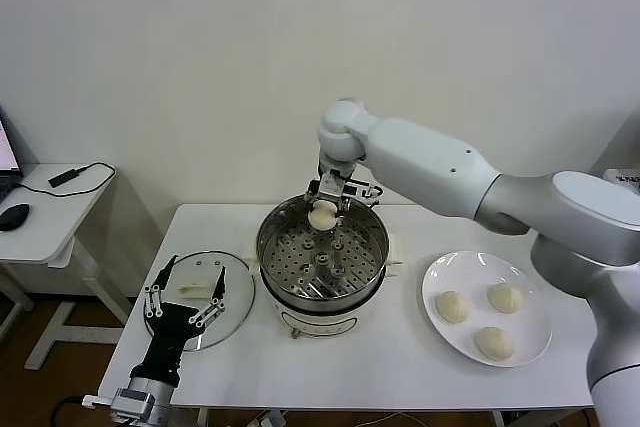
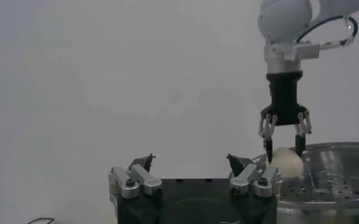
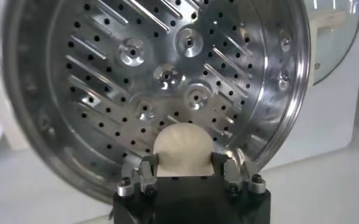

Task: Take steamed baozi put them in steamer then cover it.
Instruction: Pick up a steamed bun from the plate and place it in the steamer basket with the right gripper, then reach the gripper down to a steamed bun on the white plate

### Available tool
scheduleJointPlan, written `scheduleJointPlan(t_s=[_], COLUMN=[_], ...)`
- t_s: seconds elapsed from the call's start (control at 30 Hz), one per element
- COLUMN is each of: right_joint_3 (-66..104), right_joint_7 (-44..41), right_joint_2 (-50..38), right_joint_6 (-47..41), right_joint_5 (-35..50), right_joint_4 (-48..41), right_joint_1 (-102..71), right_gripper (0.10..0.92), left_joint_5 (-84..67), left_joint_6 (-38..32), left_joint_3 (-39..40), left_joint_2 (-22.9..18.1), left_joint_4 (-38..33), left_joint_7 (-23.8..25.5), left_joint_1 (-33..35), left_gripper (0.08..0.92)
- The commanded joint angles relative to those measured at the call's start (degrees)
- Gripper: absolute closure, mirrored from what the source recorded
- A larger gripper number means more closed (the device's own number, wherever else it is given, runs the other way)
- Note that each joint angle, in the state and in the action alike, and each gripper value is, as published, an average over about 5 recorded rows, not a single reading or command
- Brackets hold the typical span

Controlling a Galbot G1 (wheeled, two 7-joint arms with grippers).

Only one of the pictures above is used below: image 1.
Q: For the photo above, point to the white floor power strip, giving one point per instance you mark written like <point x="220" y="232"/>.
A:
<point x="270" y="418"/>

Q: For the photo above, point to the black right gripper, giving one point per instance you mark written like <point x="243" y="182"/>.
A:
<point x="332" y="198"/>

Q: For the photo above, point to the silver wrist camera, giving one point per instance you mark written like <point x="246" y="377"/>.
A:
<point x="331" y="183"/>
<point x="132" y="397"/>

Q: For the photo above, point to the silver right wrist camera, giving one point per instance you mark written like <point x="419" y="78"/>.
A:
<point x="331" y="183"/>

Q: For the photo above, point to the large white round plate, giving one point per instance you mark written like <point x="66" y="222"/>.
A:
<point x="530" y="327"/>

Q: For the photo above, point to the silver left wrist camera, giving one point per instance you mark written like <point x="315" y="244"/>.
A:
<point x="132" y="397"/>

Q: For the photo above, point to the white steamed baozi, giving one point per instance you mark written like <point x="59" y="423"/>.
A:
<point x="452" y="306"/>
<point x="321" y="217"/>
<point x="505" y="297"/>
<point x="494" y="344"/>

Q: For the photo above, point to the black computer mouse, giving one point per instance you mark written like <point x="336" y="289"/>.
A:
<point x="14" y="217"/>

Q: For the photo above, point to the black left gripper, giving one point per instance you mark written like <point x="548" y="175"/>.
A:
<point x="167" y="327"/>

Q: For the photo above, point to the black rectangular adapter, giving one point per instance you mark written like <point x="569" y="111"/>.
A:
<point x="64" y="178"/>

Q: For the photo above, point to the white side desk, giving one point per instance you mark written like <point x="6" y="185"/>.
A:
<point x="50" y="227"/>

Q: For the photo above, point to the white table leg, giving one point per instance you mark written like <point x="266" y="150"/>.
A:
<point x="497" y="419"/>
<point x="202" y="418"/>

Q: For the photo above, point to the cream electric cooker base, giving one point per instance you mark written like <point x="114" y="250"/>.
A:
<point x="320" y="322"/>

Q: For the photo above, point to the white stand with label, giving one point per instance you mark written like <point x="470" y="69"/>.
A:
<point x="625" y="176"/>

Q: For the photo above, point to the stainless steel steamer basket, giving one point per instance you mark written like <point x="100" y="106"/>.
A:
<point x="300" y="257"/>

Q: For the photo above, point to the black laptop computer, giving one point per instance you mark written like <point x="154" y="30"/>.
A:
<point x="7" y="147"/>

